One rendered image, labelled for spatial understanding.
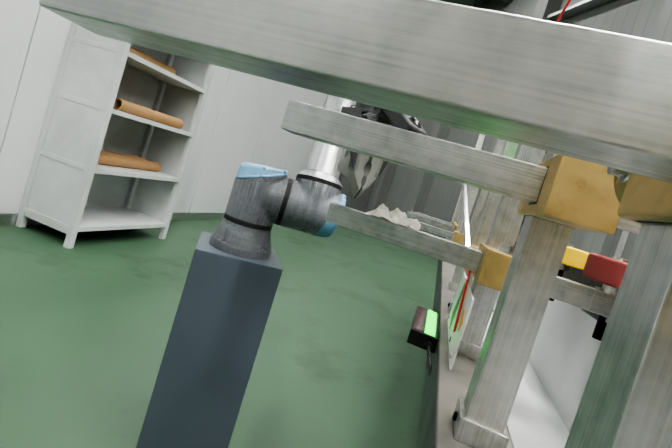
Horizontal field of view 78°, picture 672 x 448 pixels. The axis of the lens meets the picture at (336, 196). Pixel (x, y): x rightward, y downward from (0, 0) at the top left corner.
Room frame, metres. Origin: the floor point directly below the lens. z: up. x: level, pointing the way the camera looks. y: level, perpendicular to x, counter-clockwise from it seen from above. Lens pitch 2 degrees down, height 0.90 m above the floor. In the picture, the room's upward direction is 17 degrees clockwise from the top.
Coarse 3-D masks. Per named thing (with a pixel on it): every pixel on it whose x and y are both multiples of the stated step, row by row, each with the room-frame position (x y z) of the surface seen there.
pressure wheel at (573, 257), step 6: (570, 246) 0.79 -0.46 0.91; (570, 252) 0.76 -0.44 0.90; (576, 252) 0.76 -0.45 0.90; (582, 252) 0.76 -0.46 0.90; (564, 258) 0.77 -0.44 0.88; (570, 258) 0.76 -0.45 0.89; (576, 258) 0.76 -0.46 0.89; (582, 258) 0.76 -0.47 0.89; (564, 264) 0.77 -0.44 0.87; (570, 264) 0.76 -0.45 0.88; (576, 264) 0.76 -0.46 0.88; (582, 264) 0.76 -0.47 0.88; (564, 270) 0.79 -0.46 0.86; (552, 300) 0.79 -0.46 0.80
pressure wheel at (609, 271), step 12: (588, 264) 0.56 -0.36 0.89; (600, 264) 0.54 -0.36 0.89; (612, 264) 0.53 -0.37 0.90; (624, 264) 0.52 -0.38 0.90; (588, 276) 0.56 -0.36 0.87; (600, 276) 0.54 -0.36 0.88; (612, 276) 0.53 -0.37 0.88; (612, 288) 0.55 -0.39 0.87; (600, 324) 0.55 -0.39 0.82; (600, 336) 0.55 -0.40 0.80
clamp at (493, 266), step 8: (480, 248) 0.63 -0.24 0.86; (488, 248) 0.56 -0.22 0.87; (496, 248) 0.62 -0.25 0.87; (488, 256) 0.55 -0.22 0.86; (496, 256) 0.55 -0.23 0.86; (504, 256) 0.55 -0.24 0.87; (480, 264) 0.57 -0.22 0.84; (488, 264) 0.55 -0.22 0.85; (496, 264) 0.55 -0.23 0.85; (504, 264) 0.55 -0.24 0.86; (472, 272) 0.64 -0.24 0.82; (480, 272) 0.55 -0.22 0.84; (488, 272) 0.55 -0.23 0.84; (496, 272) 0.55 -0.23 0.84; (504, 272) 0.55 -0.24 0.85; (480, 280) 0.55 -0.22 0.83; (488, 280) 0.55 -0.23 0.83; (496, 280) 0.55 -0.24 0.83; (496, 288) 0.55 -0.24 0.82
